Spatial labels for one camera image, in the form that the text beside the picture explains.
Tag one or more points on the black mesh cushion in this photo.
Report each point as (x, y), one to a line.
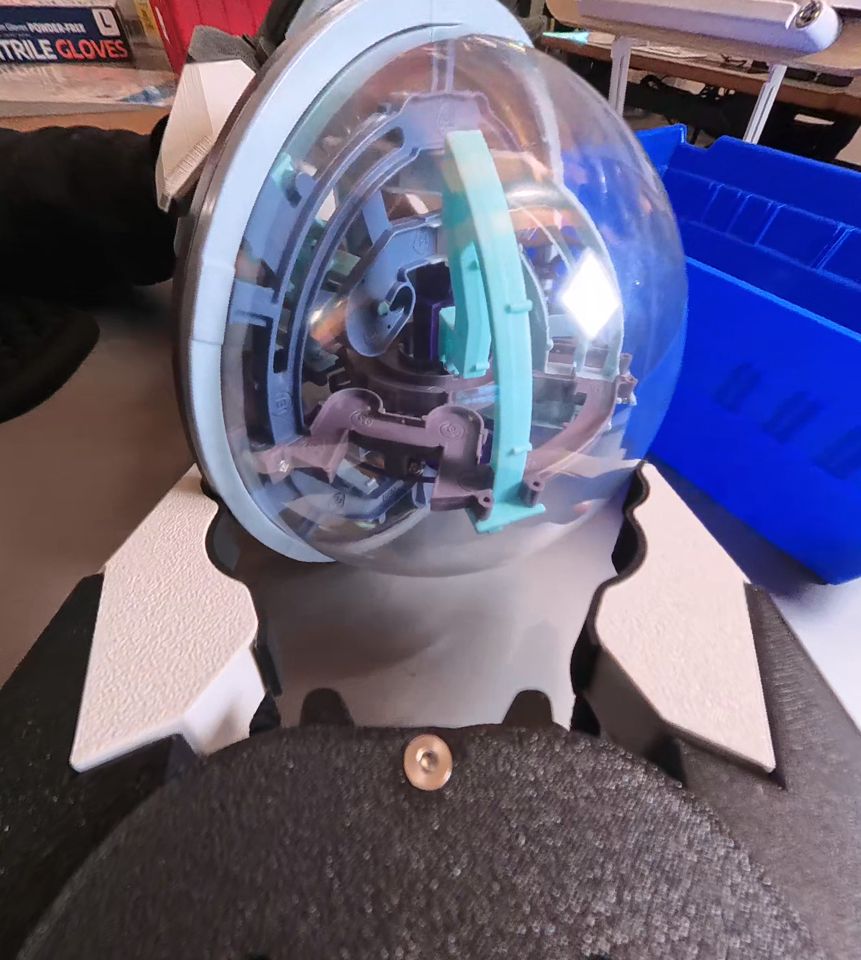
(18, 367)

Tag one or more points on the white easel stand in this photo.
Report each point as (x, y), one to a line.
(764, 101)

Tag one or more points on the red plastic bin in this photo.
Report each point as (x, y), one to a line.
(175, 30)

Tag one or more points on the blue white carton box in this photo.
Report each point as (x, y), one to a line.
(48, 34)

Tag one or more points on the plywood easel board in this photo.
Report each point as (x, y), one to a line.
(708, 49)

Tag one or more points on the white sheet clip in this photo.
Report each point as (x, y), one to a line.
(708, 22)

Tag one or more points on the clear plastic maze ball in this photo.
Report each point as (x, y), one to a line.
(430, 300)

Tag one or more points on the blue plastic bin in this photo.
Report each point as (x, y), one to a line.
(790, 345)

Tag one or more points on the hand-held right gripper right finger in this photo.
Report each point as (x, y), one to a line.
(685, 645)

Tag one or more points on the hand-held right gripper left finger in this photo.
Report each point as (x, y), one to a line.
(168, 637)

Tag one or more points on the sleeved paper sheet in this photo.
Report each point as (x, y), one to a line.
(63, 86)

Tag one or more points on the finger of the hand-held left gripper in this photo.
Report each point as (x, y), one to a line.
(194, 127)

